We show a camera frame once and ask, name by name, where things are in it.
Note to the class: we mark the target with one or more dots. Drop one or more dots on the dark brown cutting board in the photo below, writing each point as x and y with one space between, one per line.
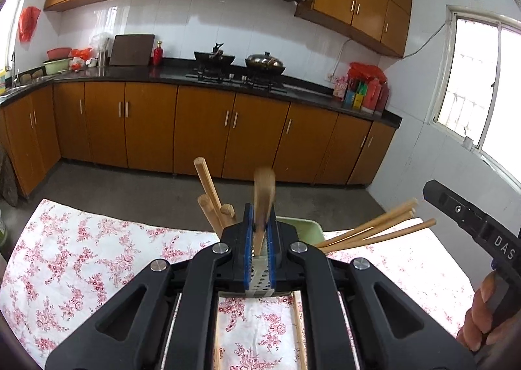
132 49

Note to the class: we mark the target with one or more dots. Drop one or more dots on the red basin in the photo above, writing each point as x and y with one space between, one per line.
59 53

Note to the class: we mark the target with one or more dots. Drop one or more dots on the green perforated chopstick holder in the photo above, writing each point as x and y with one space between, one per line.
310 229

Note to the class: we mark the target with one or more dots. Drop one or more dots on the brown lower kitchen cabinets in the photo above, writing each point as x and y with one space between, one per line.
183 125

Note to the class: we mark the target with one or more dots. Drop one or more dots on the orange-red plastic bag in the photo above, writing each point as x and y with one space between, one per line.
79 55

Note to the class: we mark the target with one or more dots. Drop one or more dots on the gas stove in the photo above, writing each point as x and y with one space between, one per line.
236 79

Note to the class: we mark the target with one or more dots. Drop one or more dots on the red condiment packages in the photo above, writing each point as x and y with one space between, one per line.
366 87

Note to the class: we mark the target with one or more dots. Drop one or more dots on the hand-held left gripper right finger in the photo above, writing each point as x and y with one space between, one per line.
272 256

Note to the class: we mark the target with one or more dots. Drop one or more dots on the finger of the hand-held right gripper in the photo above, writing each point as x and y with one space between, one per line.
447 201

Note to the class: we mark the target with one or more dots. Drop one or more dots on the red floral tablecloth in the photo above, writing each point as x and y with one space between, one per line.
81 252

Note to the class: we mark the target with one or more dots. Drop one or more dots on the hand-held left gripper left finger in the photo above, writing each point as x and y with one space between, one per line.
249 248

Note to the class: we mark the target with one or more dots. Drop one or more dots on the black wok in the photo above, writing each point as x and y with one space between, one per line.
214 56

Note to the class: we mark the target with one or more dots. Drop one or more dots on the dark wok with lid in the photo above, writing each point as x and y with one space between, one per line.
265 62

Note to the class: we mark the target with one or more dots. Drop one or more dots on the white framed window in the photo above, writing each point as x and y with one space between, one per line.
476 77

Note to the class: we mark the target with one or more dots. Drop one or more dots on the black kitchen countertop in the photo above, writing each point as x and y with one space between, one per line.
163 72

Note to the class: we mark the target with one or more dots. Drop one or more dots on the red bottle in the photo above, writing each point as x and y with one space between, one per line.
158 53

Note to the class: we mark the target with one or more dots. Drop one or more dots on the sink faucet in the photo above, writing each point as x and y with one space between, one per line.
14 68

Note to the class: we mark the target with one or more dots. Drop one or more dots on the yellow bottle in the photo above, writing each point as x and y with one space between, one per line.
2 81

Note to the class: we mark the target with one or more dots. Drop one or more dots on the red hanging plastic bag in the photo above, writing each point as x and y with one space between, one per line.
29 24

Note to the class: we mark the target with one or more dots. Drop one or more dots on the green basin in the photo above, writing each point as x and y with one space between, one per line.
57 66

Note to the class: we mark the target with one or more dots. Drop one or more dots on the white plastic bag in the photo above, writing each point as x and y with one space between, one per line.
101 41

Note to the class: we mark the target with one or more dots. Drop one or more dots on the person's right hand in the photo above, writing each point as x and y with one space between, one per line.
480 305

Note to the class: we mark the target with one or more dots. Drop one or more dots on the steel canister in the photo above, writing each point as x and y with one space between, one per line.
101 57

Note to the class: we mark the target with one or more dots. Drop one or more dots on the small cup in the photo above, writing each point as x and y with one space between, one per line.
469 144

